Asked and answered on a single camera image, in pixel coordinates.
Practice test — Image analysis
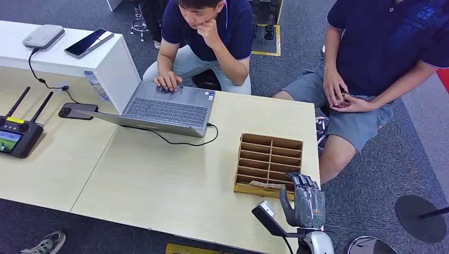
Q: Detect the target person's left hand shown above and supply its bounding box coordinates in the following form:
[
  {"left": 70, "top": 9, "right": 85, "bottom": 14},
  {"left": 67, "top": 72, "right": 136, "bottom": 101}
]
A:
[{"left": 330, "top": 94, "right": 379, "bottom": 114}]

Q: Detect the target person's right hand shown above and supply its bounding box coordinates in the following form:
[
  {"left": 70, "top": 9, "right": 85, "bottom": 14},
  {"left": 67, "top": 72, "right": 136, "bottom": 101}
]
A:
[{"left": 322, "top": 67, "right": 348, "bottom": 107}]

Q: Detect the laptop person's left hand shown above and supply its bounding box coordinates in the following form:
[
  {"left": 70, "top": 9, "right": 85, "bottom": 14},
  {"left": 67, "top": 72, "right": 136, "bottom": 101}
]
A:
[{"left": 196, "top": 18, "right": 224, "bottom": 48}]

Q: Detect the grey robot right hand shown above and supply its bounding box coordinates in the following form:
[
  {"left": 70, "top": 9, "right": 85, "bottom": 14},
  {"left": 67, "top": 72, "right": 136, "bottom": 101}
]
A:
[{"left": 279, "top": 171, "right": 326, "bottom": 229}]

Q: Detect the laptop person's right hand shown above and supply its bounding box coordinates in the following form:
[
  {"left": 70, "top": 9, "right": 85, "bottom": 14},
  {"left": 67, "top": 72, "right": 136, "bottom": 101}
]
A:
[{"left": 153, "top": 71, "right": 183, "bottom": 93}]

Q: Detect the person at laptop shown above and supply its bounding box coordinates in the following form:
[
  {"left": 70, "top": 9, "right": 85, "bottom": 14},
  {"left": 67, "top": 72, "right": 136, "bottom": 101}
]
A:
[{"left": 142, "top": 0, "right": 254, "bottom": 95}]

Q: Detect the patterned card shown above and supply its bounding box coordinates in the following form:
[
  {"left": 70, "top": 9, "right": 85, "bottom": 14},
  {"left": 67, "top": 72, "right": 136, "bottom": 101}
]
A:
[{"left": 248, "top": 180, "right": 287, "bottom": 192}]

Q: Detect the target person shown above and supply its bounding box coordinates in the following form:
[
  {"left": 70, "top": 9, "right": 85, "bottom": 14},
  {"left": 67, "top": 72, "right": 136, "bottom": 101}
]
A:
[{"left": 273, "top": 0, "right": 449, "bottom": 185}]

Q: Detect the wooden card organizer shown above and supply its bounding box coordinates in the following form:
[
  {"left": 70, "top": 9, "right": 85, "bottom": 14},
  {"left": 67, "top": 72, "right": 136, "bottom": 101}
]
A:
[{"left": 234, "top": 132, "right": 304, "bottom": 201}]

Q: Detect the grey laptop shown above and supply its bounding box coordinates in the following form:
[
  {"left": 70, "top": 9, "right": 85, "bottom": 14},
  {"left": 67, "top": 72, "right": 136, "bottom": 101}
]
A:
[{"left": 74, "top": 81, "right": 216, "bottom": 138}]

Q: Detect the black stool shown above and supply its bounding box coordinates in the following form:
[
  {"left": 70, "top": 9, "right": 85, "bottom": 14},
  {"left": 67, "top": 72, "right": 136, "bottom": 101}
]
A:
[{"left": 191, "top": 69, "right": 222, "bottom": 92}]

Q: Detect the black white patterned object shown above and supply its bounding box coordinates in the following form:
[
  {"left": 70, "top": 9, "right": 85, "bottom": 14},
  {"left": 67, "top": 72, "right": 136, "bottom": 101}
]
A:
[{"left": 315, "top": 116, "right": 331, "bottom": 155}]

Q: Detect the black machine stand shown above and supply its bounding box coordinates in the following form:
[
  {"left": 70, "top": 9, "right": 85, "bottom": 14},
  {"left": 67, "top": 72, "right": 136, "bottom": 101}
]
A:
[{"left": 252, "top": 0, "right": 284, "bottom": 41}]

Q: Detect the white box shelf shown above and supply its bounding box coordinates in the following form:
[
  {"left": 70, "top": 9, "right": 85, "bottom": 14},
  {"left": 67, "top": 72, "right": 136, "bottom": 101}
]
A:
[{"left": 0, "top": 20, "right": 142, "bottom": 115}]

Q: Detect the chrome chair base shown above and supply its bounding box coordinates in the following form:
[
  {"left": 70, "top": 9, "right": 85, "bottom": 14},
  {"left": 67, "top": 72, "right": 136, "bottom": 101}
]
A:
[{"left": 130, "top": 3, "right": 150, "bottom": 42}]

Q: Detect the silver round base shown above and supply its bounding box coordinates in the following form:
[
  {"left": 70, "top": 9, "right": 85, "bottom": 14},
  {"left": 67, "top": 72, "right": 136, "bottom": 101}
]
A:
[{"left": 345, "top": 236, "right": 398, "bottom": 254}]

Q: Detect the clear plastic water bottle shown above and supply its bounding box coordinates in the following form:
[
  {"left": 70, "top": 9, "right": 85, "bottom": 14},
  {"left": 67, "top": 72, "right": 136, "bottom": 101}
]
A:
[{"left": 84, "top": 70, "right": 111, "bottom": 102}]

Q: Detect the silver smartphone with dark screen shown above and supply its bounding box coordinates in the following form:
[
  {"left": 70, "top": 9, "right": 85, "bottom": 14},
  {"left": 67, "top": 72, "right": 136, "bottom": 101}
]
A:
[{"left": 64, "top": 28, "right": 115, "bottom": 59}]

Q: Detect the red panel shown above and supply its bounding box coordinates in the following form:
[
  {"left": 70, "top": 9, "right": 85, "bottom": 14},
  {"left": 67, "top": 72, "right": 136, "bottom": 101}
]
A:
[{"left": 436, "top": 68, "right": 449, "bottom": 94}]

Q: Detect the white furniture corner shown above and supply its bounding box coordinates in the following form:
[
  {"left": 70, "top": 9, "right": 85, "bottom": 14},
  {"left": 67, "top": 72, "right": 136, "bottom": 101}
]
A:
[{"left": 106, "top": 0, "right": 124, "bottom": 13}]

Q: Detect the black smartphone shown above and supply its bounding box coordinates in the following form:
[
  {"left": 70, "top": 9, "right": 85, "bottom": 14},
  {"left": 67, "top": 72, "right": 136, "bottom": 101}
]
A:
[{"left": 58, "top": 102, "right": 99, "bottom": 121}]

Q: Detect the black round stand base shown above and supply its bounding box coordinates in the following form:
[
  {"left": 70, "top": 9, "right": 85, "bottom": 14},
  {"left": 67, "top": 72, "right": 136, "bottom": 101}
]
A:
[{"left": 396, "top": 195, "right": 449, "bottom": 244}]

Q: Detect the yellow board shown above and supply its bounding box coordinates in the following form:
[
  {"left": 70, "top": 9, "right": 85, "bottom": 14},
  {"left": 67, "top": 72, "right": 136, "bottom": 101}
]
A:
[{"left": 165, "top": 243, "right": 225, "bottom": 254}]

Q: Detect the grey power bank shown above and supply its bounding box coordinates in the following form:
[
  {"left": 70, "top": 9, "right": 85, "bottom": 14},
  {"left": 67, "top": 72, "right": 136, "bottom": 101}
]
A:
[{"left": 22, "top": 24, "right": 66, "bottom": 51}]

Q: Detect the black remote controller with antennas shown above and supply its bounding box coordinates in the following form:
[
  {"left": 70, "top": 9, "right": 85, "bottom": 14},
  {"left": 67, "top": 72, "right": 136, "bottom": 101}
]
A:
[{"left": 0, "top": 86, "right": 55, "bottom": 159}]

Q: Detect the grey sneaker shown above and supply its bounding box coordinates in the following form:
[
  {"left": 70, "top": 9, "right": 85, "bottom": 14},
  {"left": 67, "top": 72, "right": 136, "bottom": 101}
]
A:
[{"left": 20, "top": 230, "right": 67, "bottom": 254}]

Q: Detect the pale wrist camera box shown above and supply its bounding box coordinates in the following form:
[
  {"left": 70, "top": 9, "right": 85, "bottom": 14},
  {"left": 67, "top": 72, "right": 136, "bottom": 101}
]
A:
[{"left": 251, "top": 200, "right": 305, "bottom": 240}]

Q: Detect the black laptop cable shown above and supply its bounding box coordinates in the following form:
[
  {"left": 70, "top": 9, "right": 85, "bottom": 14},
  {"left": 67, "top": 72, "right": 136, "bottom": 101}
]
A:
[{"left": 121, "top": 122, "right": 219, "bottom": 147}]

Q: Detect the black power bank cable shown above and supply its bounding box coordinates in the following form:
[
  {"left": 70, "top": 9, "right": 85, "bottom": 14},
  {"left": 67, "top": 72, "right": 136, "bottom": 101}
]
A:
[{"left": 28, "top": 48, "right": 82, "bottom": 104}]

